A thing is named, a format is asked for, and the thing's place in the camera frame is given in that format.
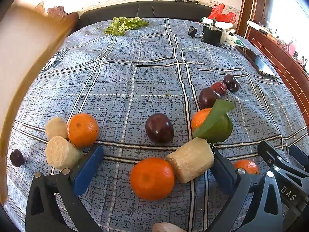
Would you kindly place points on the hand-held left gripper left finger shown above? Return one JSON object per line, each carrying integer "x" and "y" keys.
{"x": 88, "y": 168}

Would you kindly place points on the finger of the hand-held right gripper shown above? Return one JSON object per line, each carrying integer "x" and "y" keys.
{"x": 293, "y": 186}
{"x": 300, "y": 158}

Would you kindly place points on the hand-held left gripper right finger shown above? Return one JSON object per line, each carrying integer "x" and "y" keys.
{"x": 223, "y": 174}

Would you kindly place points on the peeled sugarcane piece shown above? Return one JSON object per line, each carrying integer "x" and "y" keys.
{"x": 190, "y": 159}
{"x": 166, "y": 228}
{"x": 55, "y": 128}
{"x": 60, "y": 153}

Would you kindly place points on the green leaf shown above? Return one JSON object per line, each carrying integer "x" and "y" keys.
{"x": 217, "y": 113}

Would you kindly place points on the yellow-rimmed white box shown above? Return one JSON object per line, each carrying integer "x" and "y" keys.
{"x": 21, "y": 65}

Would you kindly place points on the small dark purple plum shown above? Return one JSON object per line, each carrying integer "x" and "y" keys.
{"x": 17, "y": 157}

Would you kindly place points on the red jujube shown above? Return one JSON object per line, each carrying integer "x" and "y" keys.
{"x": 219, "y": 87}

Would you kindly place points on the brown wooden cabinet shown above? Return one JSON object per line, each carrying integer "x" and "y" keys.
{"x": 284, "y": 62}

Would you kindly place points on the black smartphone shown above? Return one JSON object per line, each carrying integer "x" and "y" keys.
{"x": 262, "y": 65}

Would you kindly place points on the blue plaid blanket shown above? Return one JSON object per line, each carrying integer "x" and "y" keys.
{"x": 144, "y": 82}

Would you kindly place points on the black square container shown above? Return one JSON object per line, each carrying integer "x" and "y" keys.
{"x": 211, "y": 35}

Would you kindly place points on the small black block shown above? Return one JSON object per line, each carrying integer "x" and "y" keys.
{"x": 192, "y": 31}

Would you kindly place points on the green lettuce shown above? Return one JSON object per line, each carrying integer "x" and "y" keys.
{"x": 125, "y": 25}

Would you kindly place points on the red plastic bag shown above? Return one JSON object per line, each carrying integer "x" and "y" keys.
{"x": 225, "y": 17}

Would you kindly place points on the purple cloth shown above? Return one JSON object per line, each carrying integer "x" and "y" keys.
{"x": 56, "y": 11}

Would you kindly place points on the black sofa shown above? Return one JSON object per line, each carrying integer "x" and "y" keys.
{"x": 157, "y": 9}

